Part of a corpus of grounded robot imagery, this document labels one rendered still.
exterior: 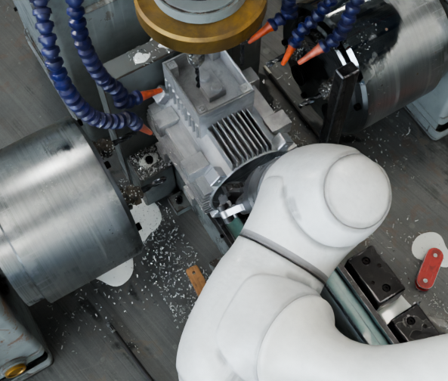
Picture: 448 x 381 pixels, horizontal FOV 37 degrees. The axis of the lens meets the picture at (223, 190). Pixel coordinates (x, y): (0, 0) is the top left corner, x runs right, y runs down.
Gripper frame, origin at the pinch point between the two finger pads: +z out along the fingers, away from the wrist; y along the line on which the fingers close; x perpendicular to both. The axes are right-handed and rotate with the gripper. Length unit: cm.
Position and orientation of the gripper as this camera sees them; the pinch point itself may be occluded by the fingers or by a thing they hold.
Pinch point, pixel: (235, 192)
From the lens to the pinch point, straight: 101.3
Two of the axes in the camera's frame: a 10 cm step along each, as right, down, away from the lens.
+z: -2.5, 0.0, 9.7
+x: 4.5, 8.8, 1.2
